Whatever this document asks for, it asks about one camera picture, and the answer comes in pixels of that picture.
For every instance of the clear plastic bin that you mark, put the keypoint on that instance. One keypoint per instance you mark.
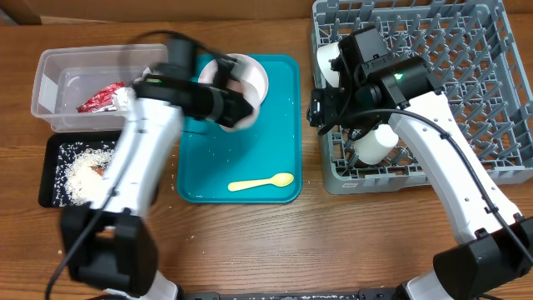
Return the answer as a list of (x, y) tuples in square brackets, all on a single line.
[(67, 77)]

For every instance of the pink bowl with crumbs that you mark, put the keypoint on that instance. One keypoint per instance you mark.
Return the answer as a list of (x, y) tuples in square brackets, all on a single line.
[(235, 86)]

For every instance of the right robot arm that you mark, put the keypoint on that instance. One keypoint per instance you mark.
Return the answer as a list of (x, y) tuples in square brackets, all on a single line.
[(367, 85)]

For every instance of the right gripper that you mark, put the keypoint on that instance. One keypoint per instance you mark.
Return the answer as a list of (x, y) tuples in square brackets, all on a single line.
[(324, 107)]

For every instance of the yellow plastic spoon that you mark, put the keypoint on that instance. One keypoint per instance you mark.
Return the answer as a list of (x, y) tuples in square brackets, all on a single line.
[(279, 180)]

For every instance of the large white plate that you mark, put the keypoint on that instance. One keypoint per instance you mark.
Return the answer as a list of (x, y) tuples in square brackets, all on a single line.
[(255, 77)]

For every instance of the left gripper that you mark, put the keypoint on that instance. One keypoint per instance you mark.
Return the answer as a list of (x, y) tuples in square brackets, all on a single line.
[(235, 116)]

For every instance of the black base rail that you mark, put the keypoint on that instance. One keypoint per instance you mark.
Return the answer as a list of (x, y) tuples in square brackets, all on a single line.
[(383, 293)]

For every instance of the spilled white rice pile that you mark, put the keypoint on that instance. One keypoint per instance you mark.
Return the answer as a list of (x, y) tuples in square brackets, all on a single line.
[(79, 171)]

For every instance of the grey dishwasher rack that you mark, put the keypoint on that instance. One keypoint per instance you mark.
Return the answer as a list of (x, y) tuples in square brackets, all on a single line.
[(471, 48)]

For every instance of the teal serving tray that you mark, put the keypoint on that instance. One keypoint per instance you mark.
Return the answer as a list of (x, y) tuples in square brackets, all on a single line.
[(211, 158)]

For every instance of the white napkin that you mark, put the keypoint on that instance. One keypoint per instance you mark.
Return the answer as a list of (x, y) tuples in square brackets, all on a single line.
[(122, 98)]

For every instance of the white paper cup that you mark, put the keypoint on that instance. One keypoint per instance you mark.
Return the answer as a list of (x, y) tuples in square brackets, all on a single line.
[(376, 145)]

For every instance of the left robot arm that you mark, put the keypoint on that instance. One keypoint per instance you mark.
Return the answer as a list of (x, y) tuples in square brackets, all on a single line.
[(106, 240)]

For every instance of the small white bowl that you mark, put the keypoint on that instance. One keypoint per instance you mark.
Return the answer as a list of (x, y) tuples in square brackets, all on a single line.
[(325, 55)]

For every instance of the red snack wrapper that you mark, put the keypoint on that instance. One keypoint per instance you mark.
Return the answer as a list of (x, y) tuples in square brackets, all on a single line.
[(102, 101)]

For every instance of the black plastic tray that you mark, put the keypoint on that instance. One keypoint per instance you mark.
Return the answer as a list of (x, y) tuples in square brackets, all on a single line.
[(54, 175)]

